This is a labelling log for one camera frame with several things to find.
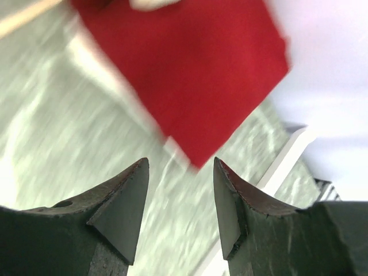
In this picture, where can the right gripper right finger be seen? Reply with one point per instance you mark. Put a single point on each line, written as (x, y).
(259, 234)

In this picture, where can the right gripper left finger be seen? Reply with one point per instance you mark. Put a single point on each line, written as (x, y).
(95, 232)

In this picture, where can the dark red t-shirt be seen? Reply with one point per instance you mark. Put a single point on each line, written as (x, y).
(199, 67)

